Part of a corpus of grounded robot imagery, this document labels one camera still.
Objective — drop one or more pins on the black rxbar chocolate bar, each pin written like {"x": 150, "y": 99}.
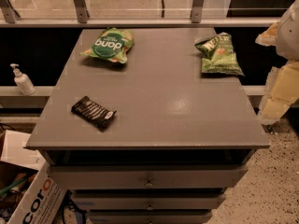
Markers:
{"x": 92, "y": 112}

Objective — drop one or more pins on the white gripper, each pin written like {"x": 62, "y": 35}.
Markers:
{"x": 290, "y": 36}

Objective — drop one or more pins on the top drawer knob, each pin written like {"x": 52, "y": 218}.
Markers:
{"x": 149, "y": 183}

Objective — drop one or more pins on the white pump dispenser bottle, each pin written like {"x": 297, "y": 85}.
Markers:
{"x": 22, "y": 81}

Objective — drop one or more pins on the metal railing frame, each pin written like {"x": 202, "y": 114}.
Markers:
{"x": 140, "y": 13}

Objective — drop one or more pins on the middle drawer knob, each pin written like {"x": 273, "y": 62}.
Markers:
{"x": 150, "y": 207}

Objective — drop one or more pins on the white cardboard box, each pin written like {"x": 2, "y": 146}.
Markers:
{"x": 28, "y": 194}

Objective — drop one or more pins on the drawer knob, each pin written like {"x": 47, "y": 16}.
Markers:
{"x": 150, "y": 207}
{"x": 149, "y": 183}

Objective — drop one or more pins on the grey drawer cabinet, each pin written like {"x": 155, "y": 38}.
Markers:
{"x": 191, "y": 135}

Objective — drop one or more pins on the green jalapeno chip bag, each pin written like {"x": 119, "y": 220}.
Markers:
{"x": 219, "y": 56}

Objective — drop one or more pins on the green dang chip bag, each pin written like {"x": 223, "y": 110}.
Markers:
{"x": 111, "y": 45}

